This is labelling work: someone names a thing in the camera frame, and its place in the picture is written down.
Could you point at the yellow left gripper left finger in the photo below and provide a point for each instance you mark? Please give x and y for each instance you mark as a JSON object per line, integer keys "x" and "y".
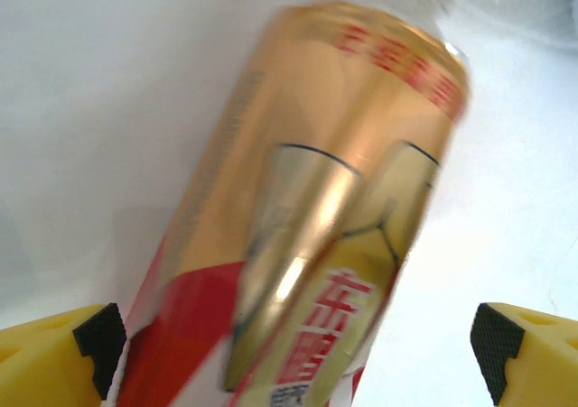
{"x": 40, "y": 362}

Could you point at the gold and red drink can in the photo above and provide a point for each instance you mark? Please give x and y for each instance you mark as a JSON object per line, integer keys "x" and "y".
{"x": 316, "y": 132}

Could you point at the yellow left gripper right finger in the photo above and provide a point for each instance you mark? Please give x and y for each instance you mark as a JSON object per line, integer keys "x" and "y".
{"x": 542, "y": 362}

